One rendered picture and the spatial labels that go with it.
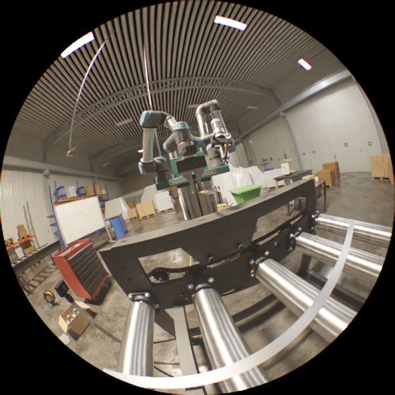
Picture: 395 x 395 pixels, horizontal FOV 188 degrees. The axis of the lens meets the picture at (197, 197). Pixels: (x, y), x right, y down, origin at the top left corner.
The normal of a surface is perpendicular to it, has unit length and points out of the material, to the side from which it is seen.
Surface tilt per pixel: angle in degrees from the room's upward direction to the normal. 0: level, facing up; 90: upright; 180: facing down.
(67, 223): 90
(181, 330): 0
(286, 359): 0
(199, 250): 90
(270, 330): 0
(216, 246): 90
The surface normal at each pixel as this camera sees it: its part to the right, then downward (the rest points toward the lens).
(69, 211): 0.94, -0.22
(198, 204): 0.04, 0.11
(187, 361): -0.25, -0.96
